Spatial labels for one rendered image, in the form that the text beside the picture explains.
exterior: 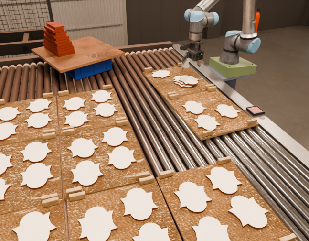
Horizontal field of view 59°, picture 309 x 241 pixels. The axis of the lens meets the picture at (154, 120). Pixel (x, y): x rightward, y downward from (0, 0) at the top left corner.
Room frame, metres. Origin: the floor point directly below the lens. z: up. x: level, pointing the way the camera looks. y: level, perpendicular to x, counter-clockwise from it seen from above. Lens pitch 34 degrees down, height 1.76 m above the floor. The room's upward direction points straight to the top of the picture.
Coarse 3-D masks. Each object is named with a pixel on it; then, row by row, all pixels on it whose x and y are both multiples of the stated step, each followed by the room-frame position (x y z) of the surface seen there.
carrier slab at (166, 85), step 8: (144, 72) 1.81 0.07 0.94; (176, 72) 1.81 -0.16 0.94; (184, 72) 1.81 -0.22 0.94; (192, 72) 1.81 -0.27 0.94; (152, 80) 1.68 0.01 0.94; (160, 80) 1.68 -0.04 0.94; (168, 80) 1.68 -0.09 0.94; (200, 80) 1.68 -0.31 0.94; (160, 88) 1.56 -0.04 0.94; (168, 88) 1.56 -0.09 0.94; (176, 88) 1.56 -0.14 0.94; (184, 88) 1.56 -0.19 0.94; (192, 88) 1.56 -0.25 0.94; (200, 88) 1.57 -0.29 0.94
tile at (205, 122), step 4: (200, 116) 1.23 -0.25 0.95; (204, 116) 1.23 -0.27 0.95; (208, 116) 1.23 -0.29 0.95; (196, 120) 1.19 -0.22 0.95; (200, 120) 1.19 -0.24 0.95; (204, 120) 1.19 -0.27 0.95; (208, 120) 1.19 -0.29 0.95; (212, 120) 1.19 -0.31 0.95; (200, 124) 1.15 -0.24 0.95; (204, 124) 1.15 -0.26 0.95; (208, 124) 1.15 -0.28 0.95; (212, 124) 1.15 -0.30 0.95; (216, 124) 1.15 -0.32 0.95; (204, 128) 1.12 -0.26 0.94; (208, 128) 1.12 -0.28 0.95; (212, 128) 1.12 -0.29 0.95
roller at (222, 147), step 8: (144, 56) 2.20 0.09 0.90; (152, 64) 2.01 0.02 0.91; (216, 144) 1.04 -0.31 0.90; (224, 144) 1.02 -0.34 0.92; (224, 152) 0.98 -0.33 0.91; (232, 160) 0.92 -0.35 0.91; (240, 168) 0.86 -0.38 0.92; (248, 176) 0.81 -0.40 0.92; (256, 184) 0.77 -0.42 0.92; (264, 192) 0.73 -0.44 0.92; (272, 200) 0.69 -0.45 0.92; (272, 208) 0.66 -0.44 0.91; (280, 208) 0.66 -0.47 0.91; (280, 216) 0.62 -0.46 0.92; (288, 224) 0.59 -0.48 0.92; (296, 232) 0.55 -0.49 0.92; (304, 240) 0.53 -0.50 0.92
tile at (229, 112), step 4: (220, 108) 1.31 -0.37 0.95; (224, 108) 1.31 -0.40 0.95; (228, 108) 1.31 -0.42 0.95; (232, 108) 1.31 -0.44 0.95; (220, 112) 1.27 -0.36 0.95; (224, 112) 1.27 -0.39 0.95; (228, 112) 1.27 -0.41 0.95; (232, 112) 1.27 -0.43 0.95; (236, 112) 1.27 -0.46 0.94; (224, 116) 1.24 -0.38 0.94; (228, 116) 1.23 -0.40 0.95; (232, 116) 1.23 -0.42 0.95; (236, 116) 1.23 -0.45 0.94
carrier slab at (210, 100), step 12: (192, 96) 1.46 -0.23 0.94; (204, 96) 1.47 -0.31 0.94; (216, 96) 1.47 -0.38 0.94; (180, 108) 1.33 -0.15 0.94; (216, 108) 1.33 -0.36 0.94; (192, 120) 1.20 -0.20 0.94; (216, 120) 1.20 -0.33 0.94; (228, 120) 1.20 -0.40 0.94; (240, 120) 1.20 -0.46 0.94; (216, 132) 1.10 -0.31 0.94; (228, 132) 1.11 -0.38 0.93
